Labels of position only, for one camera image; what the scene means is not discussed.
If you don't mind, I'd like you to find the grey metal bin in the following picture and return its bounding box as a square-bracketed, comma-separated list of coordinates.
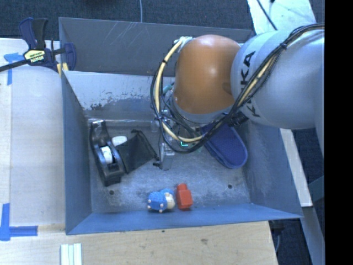
[58, 17, 304, 236]

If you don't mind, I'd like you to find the black tape dispenser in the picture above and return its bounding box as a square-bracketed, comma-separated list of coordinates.
[89, 120, 126, 188]

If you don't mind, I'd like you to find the red toy block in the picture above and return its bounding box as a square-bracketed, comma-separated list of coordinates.
[175, 183, 194, 211]

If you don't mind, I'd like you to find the pale wood board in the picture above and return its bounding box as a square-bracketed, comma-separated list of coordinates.
[9, 65, 67, 227]

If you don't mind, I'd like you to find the blue toy animal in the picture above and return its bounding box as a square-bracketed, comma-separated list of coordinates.
[146, 188, 177, 214]

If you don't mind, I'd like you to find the small white oval piece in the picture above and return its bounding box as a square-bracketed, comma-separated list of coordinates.
[111, 135, 129, 147]

